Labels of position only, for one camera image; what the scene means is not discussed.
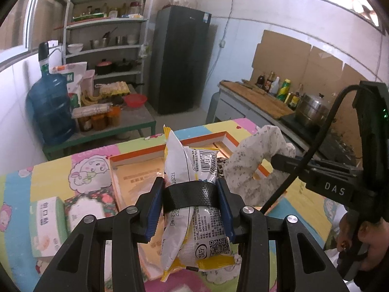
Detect black pot with red lid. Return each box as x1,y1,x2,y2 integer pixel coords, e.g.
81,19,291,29
95,61,114,75

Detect gas stove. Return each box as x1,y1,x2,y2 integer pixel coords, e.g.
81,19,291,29
316,128,359,162

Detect bananas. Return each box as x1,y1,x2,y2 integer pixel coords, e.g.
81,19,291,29
80,90,101,105

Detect black water pump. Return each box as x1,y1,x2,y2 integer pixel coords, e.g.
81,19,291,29
38,41,61,73

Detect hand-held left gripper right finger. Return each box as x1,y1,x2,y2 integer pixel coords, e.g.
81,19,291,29
216,177,350,292

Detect white metal shelf rack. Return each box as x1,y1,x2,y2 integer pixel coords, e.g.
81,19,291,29
62,0,154,98

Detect egg tray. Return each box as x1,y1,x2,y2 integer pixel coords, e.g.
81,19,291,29
100,81,128,95

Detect white floral scrunchie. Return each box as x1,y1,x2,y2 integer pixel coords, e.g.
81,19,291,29
226,125,297,207

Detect clear noodle container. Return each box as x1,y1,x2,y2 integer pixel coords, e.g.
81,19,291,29
71,103,111,119

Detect white yellow packets bundle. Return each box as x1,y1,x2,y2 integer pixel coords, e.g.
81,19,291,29
159,125,236,282

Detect green white carton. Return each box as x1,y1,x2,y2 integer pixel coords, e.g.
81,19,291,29
29,196,69,257

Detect person's right hand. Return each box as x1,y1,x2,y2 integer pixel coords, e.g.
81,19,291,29
338,211,389,272

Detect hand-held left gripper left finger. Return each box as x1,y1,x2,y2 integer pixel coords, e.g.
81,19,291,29
33,176,166,292

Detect green tray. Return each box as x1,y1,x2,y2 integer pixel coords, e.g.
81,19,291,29
73,13,108,22

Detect jar of brown preserve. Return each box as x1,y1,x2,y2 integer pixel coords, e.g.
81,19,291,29
77,117,93,132

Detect yellow green bottle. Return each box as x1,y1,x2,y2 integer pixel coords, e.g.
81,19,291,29
277,79,292,102

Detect wooden cutting board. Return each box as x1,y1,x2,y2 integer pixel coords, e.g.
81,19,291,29
219,81,295,120

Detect cardboard sheets on wall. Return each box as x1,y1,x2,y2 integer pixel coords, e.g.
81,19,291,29
252,30,383,104

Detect jar of orange preserve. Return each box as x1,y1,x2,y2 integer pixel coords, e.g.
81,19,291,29
106,107,121,127
92,114,107,131

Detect white green flour bag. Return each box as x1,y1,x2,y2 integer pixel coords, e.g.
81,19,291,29
50,62,87,95

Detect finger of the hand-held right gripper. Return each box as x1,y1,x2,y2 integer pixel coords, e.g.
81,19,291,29
270,155,308,177

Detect sliding window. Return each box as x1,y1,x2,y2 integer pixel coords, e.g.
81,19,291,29
0,0,67,64

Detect blue water jug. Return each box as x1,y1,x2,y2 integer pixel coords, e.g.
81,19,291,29
27,73,76,145

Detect pink white bag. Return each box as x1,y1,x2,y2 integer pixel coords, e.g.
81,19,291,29
80,70,96,93

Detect steel steamer pot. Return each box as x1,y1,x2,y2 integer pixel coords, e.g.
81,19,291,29
295,93,332,128

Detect green low table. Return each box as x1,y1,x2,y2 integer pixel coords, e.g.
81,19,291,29
43,83,157,162

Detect dark fridge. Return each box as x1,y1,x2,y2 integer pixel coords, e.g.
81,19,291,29
149,5,212,115

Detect floral tissue box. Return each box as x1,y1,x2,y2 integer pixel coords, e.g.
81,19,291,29
64,187,119,235

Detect orange cardboard box tray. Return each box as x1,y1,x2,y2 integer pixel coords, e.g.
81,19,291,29
109,131,288,282

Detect black cable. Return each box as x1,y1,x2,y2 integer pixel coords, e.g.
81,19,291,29
260,84,363,215

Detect red plastic basket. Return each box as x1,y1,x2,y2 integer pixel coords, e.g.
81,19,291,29
123,94,148,108

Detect grey kitchen cabinet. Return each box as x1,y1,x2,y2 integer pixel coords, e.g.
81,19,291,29
207,82,304,146

